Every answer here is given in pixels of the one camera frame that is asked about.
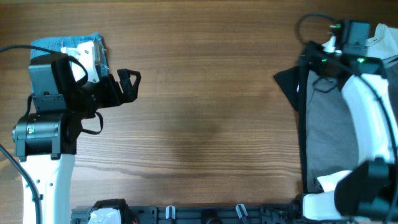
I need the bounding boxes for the folded blue denim shorts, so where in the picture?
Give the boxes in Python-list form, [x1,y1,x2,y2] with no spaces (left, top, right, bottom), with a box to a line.
[31,32,109,83]

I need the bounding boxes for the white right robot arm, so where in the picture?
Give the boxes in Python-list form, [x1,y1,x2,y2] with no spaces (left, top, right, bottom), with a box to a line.
[298,42,397,223]

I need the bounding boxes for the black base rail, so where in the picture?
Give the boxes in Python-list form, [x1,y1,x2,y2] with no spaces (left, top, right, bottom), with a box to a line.
[70,198,355,224]

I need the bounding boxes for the white garment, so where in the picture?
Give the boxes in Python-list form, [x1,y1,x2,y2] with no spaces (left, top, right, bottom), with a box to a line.
[322,24,397,59]

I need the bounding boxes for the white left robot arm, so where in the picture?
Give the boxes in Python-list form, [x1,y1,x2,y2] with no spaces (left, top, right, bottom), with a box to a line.
[12,49,141,223]

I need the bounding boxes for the grey cotton shorts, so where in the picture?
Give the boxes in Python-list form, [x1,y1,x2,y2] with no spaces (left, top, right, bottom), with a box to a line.
[305,71,358,193]

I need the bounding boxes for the black t-shirt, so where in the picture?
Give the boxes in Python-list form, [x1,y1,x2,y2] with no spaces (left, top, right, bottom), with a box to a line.
[273,63,312,194]

